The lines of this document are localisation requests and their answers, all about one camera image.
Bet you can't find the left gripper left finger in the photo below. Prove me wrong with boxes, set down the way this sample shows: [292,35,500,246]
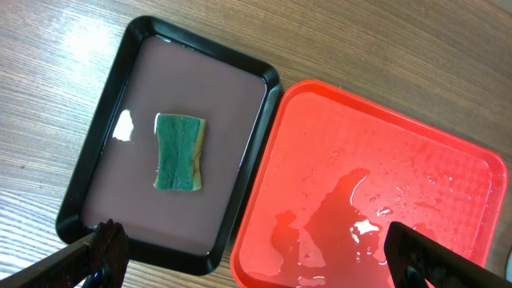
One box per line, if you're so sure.
[1,219,129,288]

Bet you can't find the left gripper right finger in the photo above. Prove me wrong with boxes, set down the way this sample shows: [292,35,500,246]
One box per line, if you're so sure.
[384,222,511,288]

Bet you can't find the green yellow sponge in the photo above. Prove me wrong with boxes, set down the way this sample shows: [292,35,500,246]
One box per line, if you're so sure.
[154,114,206,191]

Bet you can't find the red plastic tray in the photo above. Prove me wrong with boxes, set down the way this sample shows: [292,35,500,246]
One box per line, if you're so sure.
[230,80,508,287]

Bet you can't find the black water tray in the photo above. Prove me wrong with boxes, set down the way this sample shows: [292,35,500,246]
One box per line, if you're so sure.
[56,16,282,275]

